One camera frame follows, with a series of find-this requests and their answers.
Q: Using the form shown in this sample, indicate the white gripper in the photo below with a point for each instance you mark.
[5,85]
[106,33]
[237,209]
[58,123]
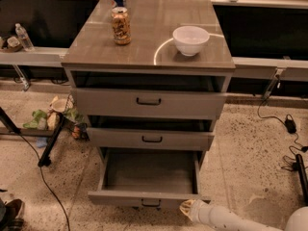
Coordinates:
[199,211]

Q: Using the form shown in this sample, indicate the grey bottom drawer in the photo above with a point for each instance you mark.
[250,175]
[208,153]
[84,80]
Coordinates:
[148,178]

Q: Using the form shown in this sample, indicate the grey drawer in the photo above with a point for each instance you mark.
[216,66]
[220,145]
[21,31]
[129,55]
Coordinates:
[149,103]
[148,178]
[150,139]

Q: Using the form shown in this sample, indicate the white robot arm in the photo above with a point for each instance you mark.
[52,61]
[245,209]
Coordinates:
[222,219]

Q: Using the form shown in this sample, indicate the grey middle drawer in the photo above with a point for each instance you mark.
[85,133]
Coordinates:
[150,139]

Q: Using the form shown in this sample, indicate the grey wooden drawer cabinet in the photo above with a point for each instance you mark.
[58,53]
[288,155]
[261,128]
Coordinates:
[151,60]

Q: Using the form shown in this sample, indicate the grey top drawer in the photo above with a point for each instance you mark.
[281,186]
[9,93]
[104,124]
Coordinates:
[149,103]

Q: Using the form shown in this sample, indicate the black stand leg right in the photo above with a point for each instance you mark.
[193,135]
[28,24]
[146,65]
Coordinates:
[302,177]

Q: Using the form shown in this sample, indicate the black stand leg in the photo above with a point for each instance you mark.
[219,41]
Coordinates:
[302,177]
[44,160]

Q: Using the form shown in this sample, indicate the black power adapter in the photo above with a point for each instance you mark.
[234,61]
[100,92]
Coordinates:
[290,124]

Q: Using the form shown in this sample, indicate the black stand leg left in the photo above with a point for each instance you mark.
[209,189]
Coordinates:
[44,160]

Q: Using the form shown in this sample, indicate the white ceramic bowl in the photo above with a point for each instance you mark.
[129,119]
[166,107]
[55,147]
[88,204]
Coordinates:
[189,40]

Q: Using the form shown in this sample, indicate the pile of toys and trash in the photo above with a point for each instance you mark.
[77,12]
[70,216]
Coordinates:
[59,107]

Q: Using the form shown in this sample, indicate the orange patterned drink can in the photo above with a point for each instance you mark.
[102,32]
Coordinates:
[121,25]

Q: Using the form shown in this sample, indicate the bowl with items on ledge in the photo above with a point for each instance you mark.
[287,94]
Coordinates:
[9,44]

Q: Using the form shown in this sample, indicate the clear plastic water bottle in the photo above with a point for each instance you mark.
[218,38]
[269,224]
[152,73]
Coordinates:
[24,38]

